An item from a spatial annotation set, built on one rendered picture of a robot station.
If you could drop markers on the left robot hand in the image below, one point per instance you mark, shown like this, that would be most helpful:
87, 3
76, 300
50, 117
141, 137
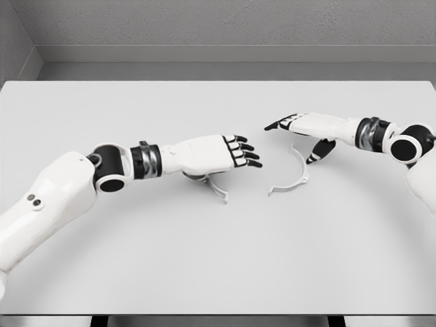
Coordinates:
204, 153

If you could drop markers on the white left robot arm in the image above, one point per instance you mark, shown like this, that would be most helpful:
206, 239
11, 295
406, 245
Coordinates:
58, 184

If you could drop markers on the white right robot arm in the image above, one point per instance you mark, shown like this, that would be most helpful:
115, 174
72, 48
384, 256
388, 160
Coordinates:
405, 143

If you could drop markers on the thin white pipe clamp half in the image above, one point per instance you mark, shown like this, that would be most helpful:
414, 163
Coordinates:
218, 189
295, 173

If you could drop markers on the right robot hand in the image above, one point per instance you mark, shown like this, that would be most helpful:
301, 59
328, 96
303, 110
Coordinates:
306, 126

